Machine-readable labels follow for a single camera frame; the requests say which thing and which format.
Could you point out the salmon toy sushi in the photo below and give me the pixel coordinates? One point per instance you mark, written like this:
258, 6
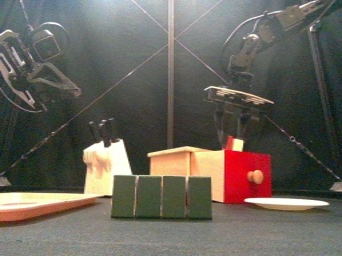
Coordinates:
238, 145

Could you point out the wooden toy knife block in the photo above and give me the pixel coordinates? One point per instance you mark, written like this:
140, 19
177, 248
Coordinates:
108, 173

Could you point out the black slanted frame post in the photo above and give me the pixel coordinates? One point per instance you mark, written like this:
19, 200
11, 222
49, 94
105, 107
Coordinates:
320, 83

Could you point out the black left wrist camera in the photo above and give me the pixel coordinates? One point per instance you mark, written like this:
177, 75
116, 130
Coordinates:
47, 46

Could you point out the white round plate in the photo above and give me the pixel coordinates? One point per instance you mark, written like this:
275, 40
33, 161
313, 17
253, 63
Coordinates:
285, 203

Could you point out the thin metal frame pole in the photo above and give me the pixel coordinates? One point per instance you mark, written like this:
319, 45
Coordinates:
170, 83

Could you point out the grey metal corner bracket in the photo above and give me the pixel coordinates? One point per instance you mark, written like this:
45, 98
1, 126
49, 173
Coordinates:
337, 187
3, 181

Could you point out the dark green sliced toy roll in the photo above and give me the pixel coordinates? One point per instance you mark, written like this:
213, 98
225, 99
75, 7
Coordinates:
149, 196

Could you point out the red-fronted wooden drawer with knob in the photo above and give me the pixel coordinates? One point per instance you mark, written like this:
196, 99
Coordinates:
245, 163

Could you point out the pink rectangular tray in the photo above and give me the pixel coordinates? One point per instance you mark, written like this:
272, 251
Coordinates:
41, 205

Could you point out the wooden box with slotted lid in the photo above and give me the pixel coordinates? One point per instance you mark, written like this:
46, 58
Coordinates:
172, 163

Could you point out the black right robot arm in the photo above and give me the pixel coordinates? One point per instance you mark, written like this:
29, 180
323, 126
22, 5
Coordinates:
292, 16

